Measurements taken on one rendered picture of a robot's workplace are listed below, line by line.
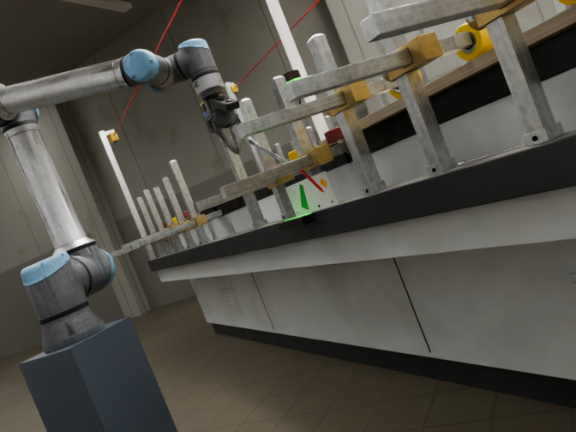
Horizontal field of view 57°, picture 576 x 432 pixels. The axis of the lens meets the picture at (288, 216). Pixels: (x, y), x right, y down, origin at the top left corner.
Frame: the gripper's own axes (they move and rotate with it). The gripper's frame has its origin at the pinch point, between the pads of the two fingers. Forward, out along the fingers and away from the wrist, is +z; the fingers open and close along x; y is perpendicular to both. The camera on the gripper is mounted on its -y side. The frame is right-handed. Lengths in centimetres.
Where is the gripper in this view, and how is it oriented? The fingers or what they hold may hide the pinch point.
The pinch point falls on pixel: (237, 149)
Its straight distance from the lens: 167.5
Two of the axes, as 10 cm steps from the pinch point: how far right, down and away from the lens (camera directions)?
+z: 3.7, 9.3, 0.4
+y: -4.3, 1.3, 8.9
